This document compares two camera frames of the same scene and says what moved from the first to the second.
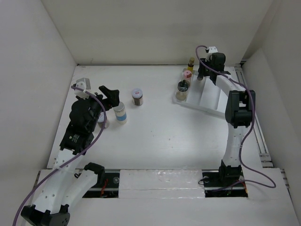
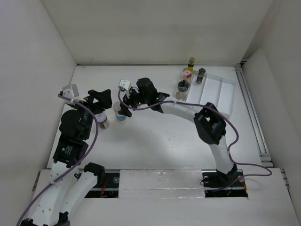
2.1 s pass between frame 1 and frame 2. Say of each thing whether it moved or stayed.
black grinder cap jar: stayed
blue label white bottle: stayed
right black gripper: moved
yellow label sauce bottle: stayed
